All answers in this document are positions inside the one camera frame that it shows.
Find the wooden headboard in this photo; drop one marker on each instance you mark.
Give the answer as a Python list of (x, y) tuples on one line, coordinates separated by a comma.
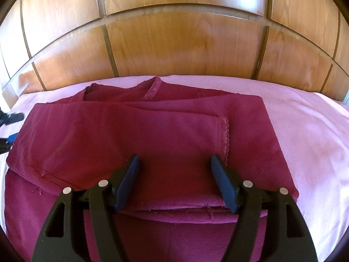
[(174, 41)]

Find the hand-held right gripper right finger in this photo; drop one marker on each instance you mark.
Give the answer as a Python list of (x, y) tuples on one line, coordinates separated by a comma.
[(225, 182)]

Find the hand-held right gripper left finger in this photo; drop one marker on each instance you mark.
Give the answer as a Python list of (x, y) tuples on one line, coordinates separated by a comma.
[(128, 182)]

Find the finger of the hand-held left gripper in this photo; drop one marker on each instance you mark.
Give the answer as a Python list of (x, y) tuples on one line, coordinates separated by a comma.
[(12, 116), (9, 139)]

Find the pink bedspread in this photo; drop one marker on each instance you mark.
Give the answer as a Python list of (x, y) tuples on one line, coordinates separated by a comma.
[(308, 131)]

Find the maroon garment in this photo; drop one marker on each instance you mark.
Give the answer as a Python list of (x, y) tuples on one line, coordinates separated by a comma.
[(152, 142)]

